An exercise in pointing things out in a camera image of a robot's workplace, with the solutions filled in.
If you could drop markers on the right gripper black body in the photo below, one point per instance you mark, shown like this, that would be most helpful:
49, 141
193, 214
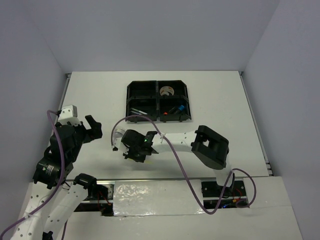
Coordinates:
134, 152

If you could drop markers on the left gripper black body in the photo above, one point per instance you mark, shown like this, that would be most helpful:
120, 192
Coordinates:
84, 135

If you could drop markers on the clear pen blue ink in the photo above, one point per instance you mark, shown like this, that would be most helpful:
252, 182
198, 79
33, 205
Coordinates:
139, 112

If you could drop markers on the large brown-core tape roll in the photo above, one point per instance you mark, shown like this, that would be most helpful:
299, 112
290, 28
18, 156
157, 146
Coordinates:
166, 91

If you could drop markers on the pink cap black highlighter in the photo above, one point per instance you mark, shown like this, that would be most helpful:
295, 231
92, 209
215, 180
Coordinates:
171, 111

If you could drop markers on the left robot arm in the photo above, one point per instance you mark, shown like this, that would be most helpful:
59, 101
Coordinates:
41, 220

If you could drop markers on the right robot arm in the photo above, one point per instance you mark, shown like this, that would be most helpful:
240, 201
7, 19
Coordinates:
208, 146

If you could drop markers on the silver tape roll in case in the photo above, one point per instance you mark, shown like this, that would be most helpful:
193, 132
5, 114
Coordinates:
118, 132

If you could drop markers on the black four-compartment organizer tray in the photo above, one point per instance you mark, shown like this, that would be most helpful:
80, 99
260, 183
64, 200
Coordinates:
145, 96

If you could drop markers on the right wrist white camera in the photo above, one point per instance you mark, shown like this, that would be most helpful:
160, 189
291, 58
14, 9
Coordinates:
117, 145

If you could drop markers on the wrist white camera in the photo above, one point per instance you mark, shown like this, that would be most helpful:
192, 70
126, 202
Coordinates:
68, 114
117, 145

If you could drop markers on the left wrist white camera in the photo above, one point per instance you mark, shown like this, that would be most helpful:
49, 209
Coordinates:
68, 114

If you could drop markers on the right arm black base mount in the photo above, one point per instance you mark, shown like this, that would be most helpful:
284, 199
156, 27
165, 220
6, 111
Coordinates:
210, 189

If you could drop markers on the aluminium rail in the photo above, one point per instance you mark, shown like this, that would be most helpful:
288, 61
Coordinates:
105, 185

